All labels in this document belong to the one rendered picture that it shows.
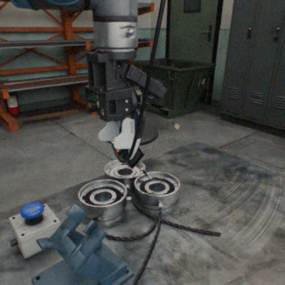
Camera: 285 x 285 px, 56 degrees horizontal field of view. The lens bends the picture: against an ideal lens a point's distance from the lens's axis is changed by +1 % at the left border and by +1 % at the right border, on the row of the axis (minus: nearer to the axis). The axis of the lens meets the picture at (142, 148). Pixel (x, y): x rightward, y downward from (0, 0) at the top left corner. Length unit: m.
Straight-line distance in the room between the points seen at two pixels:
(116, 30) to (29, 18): 3.93
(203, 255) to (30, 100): 4.09
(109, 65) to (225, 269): 0.39
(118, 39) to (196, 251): 0.39
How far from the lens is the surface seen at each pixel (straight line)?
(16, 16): 4.33
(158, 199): 0.58
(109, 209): 0.56
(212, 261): 0.52
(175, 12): 4.95
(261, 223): 0.62
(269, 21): 3.41
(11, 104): 4.21
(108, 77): 0.48
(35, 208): 0.52
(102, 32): 0.47
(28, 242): 0.53
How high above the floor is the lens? 1.17
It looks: 25 degrees down
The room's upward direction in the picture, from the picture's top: straight up
